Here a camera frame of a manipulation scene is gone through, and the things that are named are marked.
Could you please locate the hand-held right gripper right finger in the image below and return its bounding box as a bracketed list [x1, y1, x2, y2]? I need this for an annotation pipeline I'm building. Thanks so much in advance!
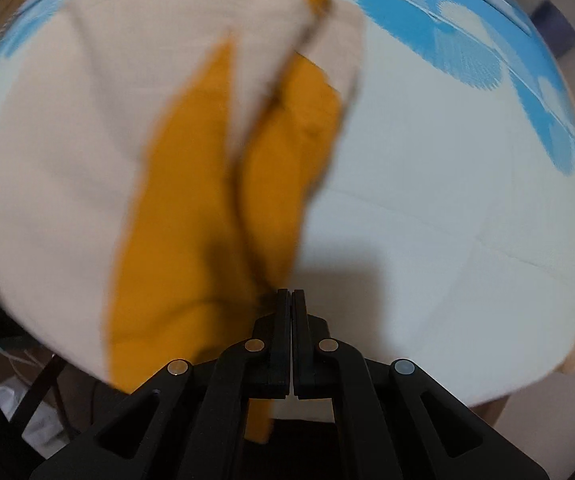
[292, 288, 551, 480]

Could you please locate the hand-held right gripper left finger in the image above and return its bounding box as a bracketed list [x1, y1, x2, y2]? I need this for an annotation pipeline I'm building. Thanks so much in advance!
[30, 288, 292, 480]

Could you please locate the beige and mustard hooded jacket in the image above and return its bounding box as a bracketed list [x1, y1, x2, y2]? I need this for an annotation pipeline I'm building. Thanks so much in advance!
[0, 0, 364, 447]

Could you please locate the blue and white printed bedsheet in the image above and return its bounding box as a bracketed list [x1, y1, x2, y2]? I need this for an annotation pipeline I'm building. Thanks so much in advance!
[0, 0, 575, 408]

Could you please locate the purple box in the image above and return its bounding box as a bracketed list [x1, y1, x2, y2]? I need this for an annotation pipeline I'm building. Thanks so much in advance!
[529, 0, 575, 59]

